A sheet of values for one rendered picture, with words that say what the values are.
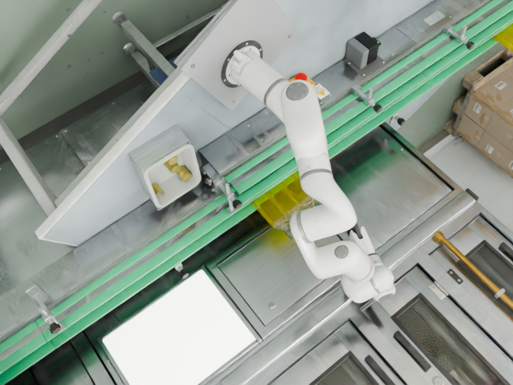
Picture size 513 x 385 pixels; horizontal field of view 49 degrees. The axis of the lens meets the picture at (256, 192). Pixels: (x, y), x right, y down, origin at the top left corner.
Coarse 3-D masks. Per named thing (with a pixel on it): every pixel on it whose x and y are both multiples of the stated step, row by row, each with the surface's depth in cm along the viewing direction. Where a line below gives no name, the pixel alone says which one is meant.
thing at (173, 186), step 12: (168, 156) 163; (180, 156) 179; (192, 156) 171; (156, 168) 176; (192, 168) 179; (156, 180) 180; (168, 180) 184; (180, 180) 184; (192, 180) 184; (168, 192) 182; (180, 192) 182; (156, 204) 177; (168, 204) 181
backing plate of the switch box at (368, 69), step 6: (348, 60) 203; (378, 60) 202; (384, 60) 202; (354, 66) 201; (366, 66) 201; (372, 66) 201; (378, 66) 201; (360, 72) 200; (366, 72) 200; (372, 72) 200
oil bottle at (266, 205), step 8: (264, 192) 191; (256, 200) 190; (264, 200) 190; (272, 200) 189; (256, 208) 193; (264, 208) 188; (272, 208) 188; (280, 208) 188; (264, 216) 191; (272, 216) 186; (280, 216) 186; (272, 224) 188; (280, 224) 186
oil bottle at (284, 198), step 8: (280, 184) 192; (272, 192) 191; (280, 192) 191; (288, 192) 191; (280, 200) 189; (288, 200) 189; (296, 200) 189; (288, 208) 188; (296, 208) 188; (288, 216) 189
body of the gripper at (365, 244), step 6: (360, 228) 181; (354, 234) 179; (366, 234) 179; (354, 240) 179; (360, 240) 178; (366, 240) 178; (360, 246) 177; (366, 246) 177; (372, 246) 177; (366, 252) 176; (372, 252) 176
